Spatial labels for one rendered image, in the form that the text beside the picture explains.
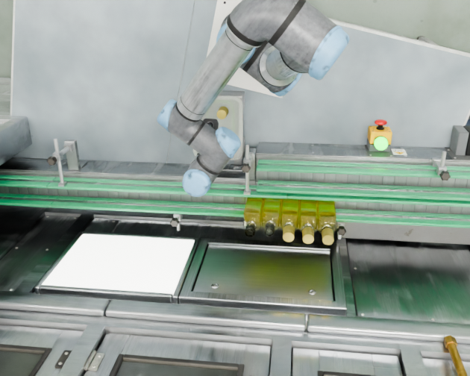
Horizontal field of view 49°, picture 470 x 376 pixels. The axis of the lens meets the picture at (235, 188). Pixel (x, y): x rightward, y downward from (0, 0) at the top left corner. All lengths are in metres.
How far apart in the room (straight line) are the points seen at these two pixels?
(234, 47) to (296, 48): 0.14
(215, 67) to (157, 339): 0.72
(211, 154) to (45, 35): 0.86
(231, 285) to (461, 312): 0.65
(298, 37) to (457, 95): 0.86
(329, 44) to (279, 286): 0.73
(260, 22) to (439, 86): 0.87
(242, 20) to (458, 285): 1.04
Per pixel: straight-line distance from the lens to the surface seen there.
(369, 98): 1.80
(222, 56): 1.19
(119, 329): 1.46
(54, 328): 1.54
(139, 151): 1.94
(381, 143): 1.74
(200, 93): 1.25
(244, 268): 1.60
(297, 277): 1.57
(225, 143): 1.31
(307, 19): 1.11
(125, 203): 1.85
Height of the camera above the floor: 2.48
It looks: 65 degrees down
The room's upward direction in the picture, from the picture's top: 163 degrees counter-clockwise
